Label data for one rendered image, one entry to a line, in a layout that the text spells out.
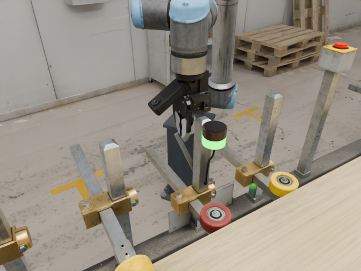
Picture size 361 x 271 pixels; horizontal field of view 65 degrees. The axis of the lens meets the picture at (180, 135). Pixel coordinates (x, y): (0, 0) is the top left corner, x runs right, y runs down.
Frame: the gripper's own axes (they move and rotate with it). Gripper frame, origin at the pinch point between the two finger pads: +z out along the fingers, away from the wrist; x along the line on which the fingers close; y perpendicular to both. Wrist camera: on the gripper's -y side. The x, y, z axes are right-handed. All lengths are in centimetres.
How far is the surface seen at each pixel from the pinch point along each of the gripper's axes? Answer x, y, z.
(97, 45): 266, 48, 42
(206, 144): -13.3, -1.0, -6.1
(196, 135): -7.4, 0.1, -5.1
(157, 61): 250, 114, 67
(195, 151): -7.1, 0.1, 0.5
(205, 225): -21.5, -6.2, 11.9
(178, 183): -1.7, -2.4, 15.3
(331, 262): -44.2, 11.5, 11.5
